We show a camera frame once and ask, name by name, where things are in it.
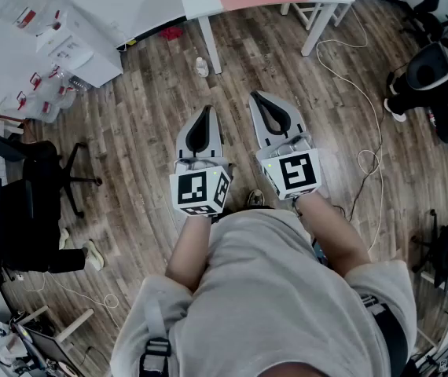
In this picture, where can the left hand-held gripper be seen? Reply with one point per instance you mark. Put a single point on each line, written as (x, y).
(192, 189)

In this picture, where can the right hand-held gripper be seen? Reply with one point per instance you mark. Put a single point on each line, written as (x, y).
(296, 171)

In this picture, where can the person's left forearm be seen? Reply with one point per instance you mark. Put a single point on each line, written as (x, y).
(192, 249)

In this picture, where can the person's right forearm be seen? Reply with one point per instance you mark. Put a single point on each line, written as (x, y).
(334, 234)

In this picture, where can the person's shoe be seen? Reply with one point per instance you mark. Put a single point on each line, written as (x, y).
(255, 198)

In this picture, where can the small clear plastic bottle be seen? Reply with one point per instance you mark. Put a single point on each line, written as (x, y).
(202, 67)

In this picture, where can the red cloth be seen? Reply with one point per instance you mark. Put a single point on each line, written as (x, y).
(171, 34)

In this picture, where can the black office chair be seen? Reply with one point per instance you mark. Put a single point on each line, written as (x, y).
(430, 2)
(43, 159)

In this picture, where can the person's grey shirt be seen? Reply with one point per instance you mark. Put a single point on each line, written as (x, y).
(267, 289)

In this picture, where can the wooden legged desk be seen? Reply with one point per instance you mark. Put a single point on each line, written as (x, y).
(74, 324)

